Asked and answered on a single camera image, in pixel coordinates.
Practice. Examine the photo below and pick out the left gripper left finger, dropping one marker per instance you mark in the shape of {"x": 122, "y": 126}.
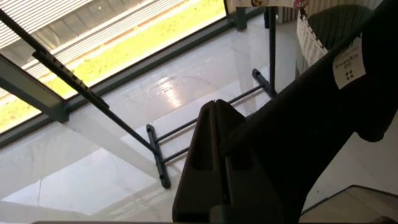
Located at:
{"x": 199, "y": 186}

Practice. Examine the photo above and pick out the black clothes rack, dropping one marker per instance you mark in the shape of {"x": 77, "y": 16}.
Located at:
{"x": 77, "y": 82}

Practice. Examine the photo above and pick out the cream printed garment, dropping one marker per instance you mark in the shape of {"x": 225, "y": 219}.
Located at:
{"x": 248, "y": 2}

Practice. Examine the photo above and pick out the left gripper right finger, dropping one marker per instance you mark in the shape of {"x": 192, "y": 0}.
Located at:
{"x": 248, "y": 193}

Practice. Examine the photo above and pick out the black garment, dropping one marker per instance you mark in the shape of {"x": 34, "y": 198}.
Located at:
{"x": 326, "y": 118}

